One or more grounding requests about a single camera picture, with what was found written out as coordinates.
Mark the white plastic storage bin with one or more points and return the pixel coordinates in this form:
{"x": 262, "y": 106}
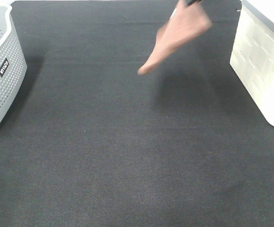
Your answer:
{"x": 252, "y": 56}

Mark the orange-brown towel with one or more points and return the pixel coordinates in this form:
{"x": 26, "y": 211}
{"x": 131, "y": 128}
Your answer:
{"x": 185, "y": 24}

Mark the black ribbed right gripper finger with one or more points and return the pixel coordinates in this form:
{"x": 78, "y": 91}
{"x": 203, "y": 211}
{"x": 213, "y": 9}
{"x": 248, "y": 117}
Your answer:
{"x": 193, "y": 1}

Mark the grey perforated laundry basket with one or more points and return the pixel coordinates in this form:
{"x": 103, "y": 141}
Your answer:
{"x": 13, "y": 65}

